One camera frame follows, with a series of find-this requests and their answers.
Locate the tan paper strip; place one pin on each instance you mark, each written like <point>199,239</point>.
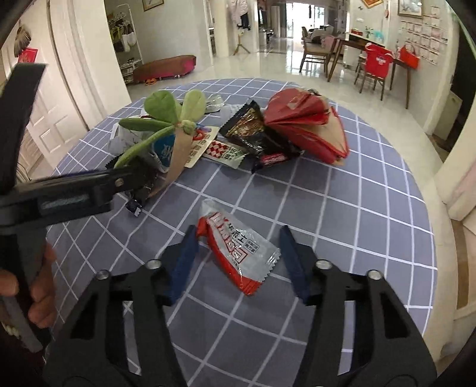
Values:
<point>178,156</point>

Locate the chair with red cover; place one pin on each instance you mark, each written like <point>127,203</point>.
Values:
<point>377,61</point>

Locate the white card tag red print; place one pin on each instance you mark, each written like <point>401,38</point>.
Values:
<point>202,147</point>

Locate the dried leaf door hanging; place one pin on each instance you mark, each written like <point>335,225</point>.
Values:
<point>24,39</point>

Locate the brown padded bench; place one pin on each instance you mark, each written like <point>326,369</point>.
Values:
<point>163,67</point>

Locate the wooden tripod stand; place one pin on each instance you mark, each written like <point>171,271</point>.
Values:
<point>241,42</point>

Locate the green white checked sachet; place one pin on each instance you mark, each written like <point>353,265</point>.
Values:
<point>223,152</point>

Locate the black snack wrapper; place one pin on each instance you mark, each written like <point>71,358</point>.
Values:
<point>243,124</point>

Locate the red tote bag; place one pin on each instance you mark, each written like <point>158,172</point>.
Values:
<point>409,57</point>

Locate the small black wrapper scrap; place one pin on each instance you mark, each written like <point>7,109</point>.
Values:
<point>133,208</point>

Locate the wooden dining chair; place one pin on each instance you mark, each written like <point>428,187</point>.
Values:
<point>316,52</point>

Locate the wall note cards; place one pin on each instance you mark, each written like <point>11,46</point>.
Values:
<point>424,37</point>

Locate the hanging clothes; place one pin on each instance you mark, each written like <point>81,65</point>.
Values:
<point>240,13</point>

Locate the red and white snack packet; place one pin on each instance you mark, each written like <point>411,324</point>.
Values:
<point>238,249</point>

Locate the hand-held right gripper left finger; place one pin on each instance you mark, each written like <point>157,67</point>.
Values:
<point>184,260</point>

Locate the white and blue packet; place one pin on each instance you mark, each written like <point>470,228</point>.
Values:
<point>165,149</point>

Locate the white shoe rack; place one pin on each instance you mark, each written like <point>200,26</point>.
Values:
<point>126,44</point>

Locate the red door decoration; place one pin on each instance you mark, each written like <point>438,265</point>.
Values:
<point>28,56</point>

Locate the red folded paper bag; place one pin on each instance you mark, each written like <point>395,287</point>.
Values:
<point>305,119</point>

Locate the framed wall picture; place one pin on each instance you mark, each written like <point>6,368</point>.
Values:
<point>153,3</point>

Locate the wooden dining table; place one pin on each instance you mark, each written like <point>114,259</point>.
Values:
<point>357,41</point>

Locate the green plush clover toy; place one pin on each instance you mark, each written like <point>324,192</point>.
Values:
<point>160,104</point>

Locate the dark wrapper with red label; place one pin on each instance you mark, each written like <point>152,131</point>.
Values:
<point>275,156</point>

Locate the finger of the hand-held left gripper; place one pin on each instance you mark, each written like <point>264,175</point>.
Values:
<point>122,176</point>

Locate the orange slippers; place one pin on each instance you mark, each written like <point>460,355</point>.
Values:
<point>150,81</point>

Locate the teal table ornament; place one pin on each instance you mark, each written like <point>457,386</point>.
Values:
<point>378,35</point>

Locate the large framed wall painting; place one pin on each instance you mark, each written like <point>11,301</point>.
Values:
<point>410,7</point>

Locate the person's left hand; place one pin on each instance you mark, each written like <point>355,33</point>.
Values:
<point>44,294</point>

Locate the silver foil packet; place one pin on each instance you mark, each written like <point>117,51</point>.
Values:
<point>215,104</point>

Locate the grey grid tablecloth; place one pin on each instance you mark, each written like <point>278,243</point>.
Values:
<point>334,223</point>

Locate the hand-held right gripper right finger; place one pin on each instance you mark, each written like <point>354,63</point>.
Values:
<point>293,260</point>

